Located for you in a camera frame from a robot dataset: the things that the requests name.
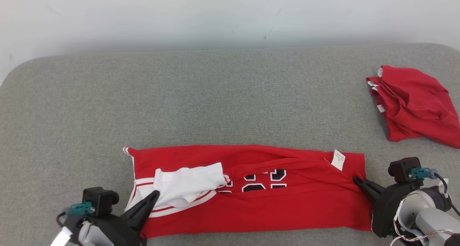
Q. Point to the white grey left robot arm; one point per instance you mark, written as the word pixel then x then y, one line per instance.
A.
pixel 90 237

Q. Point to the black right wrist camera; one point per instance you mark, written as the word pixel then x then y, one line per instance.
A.
pixel 404 170

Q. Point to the grey fabric sofa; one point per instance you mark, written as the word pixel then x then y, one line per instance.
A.
pixel 215 102

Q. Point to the red shorts with white stripe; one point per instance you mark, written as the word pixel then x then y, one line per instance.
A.
pixel 413 106

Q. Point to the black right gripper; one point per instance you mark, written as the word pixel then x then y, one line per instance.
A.
pixel 391 210

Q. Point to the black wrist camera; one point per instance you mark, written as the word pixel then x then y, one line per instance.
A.
pixel 100 201
pixel 404 170

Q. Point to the red jersey with white sleeves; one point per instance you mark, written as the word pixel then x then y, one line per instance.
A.
pixel 269 210

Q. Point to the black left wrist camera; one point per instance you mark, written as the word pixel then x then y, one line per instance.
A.
pixel 100 201

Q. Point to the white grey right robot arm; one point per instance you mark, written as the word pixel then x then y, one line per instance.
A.
pixel 427 217

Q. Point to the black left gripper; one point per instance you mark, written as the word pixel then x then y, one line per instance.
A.
pixel 115 231

